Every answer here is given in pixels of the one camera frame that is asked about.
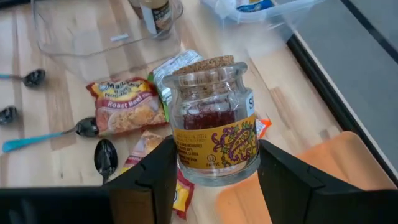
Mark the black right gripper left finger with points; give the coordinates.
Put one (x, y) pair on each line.
(149, 186)

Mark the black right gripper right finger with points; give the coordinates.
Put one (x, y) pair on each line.
(289, 186)

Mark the cork-stoppered saffron glass jar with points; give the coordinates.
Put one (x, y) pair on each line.
(214, 124)

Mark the tan-lidded glass jar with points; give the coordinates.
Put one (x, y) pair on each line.
(157, 15)

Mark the blue ramen noodle packet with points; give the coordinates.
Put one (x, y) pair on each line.
(255, 4)

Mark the orange plastic tray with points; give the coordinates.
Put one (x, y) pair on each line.
(342, 155)

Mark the roast beef ramen noodle packet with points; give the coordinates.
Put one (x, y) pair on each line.
(124, 105)

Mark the green-edged ramen noodle packet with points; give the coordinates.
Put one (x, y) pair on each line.
(174, 67)

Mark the clear plastic container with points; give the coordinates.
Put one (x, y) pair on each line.
(280, 15)
(77, 46)

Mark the black aluminium table frame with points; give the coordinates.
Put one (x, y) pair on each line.
(326, 93)

